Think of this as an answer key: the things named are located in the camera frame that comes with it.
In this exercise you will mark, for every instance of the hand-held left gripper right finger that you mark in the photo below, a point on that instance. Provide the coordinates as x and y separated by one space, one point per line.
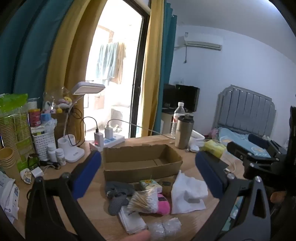
208 177

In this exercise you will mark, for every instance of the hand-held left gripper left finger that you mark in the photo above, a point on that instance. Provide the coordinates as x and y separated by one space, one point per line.
86 172

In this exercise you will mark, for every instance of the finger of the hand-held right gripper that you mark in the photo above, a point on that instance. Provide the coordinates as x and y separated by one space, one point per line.
259 140
238 150

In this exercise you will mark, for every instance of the pink sock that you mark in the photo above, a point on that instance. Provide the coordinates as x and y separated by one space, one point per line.
163 205

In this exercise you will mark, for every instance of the brown cardboard box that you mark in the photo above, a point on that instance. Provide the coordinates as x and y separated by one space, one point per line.
141 162

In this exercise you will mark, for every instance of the cotton swab pack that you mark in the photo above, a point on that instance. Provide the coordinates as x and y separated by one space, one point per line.
143 200

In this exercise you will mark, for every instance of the stack of white tissues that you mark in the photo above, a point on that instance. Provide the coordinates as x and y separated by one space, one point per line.
133 220

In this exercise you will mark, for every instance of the clear bubble wrap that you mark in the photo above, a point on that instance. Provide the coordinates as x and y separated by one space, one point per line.
165 228

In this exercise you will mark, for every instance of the person's left hand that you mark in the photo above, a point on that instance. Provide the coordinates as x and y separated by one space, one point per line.
135 236

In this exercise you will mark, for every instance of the blue bedding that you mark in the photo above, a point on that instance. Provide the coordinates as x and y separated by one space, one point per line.
233 139

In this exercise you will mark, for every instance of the yellow sponge pack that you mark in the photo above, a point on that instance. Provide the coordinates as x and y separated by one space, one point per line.
214 148

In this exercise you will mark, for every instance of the white desk lamp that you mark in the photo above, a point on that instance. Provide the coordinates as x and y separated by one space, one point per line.
71 153

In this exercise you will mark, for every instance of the large white tissue pile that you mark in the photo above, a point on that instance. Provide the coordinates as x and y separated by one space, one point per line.
188 194

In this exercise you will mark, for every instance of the white pill bottle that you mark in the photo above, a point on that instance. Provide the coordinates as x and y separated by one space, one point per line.
60 157
51 153

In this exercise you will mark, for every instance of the grey bed headboard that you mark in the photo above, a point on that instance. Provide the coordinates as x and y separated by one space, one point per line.
245 111

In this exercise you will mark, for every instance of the grey knitted socks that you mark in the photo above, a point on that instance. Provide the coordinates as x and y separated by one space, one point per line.
116 193

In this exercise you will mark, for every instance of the white power strip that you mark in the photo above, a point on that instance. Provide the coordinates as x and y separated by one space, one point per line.
113 141

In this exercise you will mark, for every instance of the steel tumbler with black lid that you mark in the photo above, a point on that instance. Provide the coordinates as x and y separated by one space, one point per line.
183 134

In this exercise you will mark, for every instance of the small white adapter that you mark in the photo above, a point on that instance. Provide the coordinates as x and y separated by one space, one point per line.
37 172

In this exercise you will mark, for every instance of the white plastic basket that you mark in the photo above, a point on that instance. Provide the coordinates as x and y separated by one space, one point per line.
44 143

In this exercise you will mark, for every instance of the printed tissue packet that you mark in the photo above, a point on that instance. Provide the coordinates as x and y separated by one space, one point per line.
149 184

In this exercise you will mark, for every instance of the white cabinet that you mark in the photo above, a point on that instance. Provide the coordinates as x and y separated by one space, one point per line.
165 122

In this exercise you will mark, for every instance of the clear water bottle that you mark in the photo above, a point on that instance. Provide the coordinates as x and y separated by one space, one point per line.
179 111

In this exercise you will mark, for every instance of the pastel plush toy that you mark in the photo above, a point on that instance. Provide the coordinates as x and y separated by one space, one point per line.
64 104

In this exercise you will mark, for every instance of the black monitor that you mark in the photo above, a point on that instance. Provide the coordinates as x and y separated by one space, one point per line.
185 97

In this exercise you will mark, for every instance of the red can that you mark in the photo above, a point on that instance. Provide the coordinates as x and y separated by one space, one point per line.
34 118

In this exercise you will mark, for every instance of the stack of brown paper cups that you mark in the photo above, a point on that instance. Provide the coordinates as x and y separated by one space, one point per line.
8 160

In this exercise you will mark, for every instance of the white paper packets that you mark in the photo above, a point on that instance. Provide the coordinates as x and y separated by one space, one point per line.
8 197

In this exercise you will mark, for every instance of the paper cups in green wrapper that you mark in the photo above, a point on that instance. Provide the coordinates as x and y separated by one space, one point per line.
16 120

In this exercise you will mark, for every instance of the hanging laundry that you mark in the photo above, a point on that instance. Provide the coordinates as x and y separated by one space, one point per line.
111 62

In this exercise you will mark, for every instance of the white air conditioner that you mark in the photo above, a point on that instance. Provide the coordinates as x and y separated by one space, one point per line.
203 41

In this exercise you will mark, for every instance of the yellow curtain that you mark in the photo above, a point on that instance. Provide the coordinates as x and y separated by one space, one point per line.
152 69
69 46

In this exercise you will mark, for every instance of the teal curtain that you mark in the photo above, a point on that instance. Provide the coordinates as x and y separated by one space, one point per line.
167 46
30 46

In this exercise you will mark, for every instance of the black door frame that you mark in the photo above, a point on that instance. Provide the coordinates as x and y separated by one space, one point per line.
140 69

